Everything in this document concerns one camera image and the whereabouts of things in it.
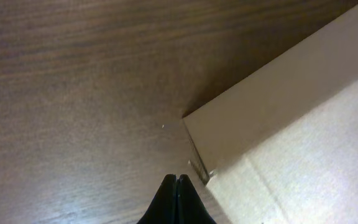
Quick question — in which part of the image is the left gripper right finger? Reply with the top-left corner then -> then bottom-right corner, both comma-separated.
177,174 -> 216,224

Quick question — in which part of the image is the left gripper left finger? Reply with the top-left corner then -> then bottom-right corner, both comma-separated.
137,174 -> 177,224

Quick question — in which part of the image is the brown cardboard box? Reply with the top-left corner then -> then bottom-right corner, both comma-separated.
184,5 -> 358,223

